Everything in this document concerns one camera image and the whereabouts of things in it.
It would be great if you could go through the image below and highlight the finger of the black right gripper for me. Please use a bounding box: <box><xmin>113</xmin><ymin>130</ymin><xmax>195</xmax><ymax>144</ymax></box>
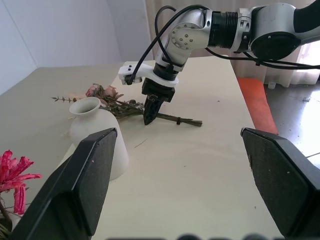
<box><xmin>154</xmin><ymin>97</ymin><xmax>163</xmax><ymax>119</ymax></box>
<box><xmin>143</xmin><ymin>94</ymin><xmax>158</xmax><ymax>126</ymax></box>

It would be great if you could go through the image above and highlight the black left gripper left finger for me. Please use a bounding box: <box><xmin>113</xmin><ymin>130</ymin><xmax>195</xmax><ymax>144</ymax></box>
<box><xmin>9</xmin><ymin>127</ymin><xmax>119</xmax><ymax>240</ymax></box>

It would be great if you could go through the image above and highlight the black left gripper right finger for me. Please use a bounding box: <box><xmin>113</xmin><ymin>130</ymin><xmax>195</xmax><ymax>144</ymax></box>
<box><xmin>240</xmin><ymin>127</ymin><xmax>320</xmax><ymax>240</ymax></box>

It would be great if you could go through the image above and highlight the pink rose bouquet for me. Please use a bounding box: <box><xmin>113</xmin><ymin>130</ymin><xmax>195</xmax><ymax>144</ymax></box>
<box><xmin>51</xmin><ymin>83</ymin><xmax>203</xmax><ymax>128</ymax></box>

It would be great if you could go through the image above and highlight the red flower bouquet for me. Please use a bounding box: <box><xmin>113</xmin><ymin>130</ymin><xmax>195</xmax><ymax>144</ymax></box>
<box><xmin>0</xmin><ymin>149</ymin><xmax>43</xmax><ymax>240</ymax></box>

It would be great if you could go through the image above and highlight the small dry twig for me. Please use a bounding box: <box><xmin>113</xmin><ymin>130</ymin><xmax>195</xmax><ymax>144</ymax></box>
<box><xmin>134</xmin><ymin>138</ymin><xmax>149</xmax><ymax>149</ymax></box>

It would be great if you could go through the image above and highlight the white ceramic vase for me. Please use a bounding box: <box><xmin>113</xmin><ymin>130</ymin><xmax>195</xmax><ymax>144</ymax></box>
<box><xmin>68</xmin><ymin>96</ymin><xmax>130</xmax><ymax>181</ymax></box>

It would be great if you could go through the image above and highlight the orange floor mat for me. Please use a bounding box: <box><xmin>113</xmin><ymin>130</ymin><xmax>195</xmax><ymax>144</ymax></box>
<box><xmin>236</xmin><ymin>76</ymin><xmax>280</xmax><ymax>136</ymax></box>

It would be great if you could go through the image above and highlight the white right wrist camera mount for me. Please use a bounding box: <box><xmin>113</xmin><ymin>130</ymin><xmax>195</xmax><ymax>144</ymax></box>
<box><xmin>118</xmin><ymin>61</ymin><xmax>180</xmax><ymax>89</ymax></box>

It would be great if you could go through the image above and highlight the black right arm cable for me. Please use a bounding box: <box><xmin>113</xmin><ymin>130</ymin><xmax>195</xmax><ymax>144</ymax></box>
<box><xmin>123</xmin><ymin>4</ymin><xmax>320</xmax><ymax>86</ymax></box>

